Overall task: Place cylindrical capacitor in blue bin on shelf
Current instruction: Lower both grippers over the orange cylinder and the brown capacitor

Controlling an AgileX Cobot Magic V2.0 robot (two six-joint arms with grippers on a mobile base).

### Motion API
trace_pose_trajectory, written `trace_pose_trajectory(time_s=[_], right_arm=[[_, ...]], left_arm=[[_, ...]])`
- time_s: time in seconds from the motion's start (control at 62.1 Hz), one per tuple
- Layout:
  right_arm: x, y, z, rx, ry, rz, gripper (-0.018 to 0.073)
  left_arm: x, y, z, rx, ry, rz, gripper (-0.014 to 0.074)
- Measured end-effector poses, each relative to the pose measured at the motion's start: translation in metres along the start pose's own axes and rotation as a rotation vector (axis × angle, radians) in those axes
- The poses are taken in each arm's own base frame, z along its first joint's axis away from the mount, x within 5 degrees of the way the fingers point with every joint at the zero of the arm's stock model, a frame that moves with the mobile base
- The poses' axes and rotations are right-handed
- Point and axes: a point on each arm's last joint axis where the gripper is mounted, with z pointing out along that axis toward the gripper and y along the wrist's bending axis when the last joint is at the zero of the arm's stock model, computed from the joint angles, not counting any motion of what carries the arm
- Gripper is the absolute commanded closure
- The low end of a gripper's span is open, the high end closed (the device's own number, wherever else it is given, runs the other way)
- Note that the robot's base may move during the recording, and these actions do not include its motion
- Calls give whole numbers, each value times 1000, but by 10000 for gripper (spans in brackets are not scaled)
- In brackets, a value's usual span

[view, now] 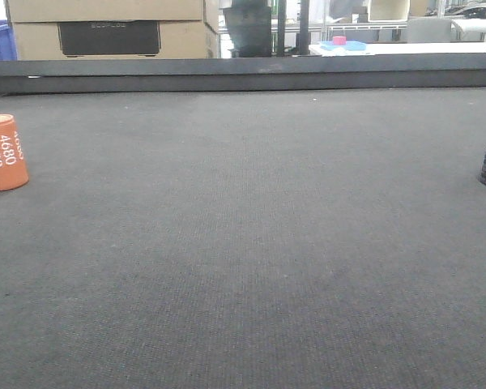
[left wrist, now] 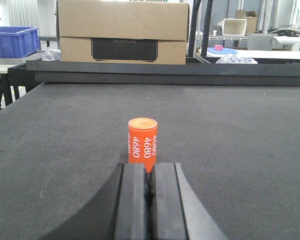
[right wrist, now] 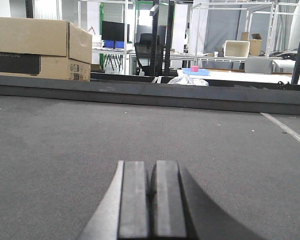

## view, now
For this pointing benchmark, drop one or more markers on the pink block on tray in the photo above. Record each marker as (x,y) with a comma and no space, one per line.
(339,40)

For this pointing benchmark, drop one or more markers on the dark office chair back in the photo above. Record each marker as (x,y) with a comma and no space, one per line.
(249,28)

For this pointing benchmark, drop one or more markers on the light blue tray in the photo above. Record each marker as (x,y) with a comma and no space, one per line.
(348,46)

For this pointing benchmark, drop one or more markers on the upper cardboard box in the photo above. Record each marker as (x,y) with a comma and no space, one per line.
(32,11)

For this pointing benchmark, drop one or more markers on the lower cardboard box black label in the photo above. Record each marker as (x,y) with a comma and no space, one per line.
(178,40)

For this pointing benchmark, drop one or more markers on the black table edge rail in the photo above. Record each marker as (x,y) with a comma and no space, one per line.
(412,70)

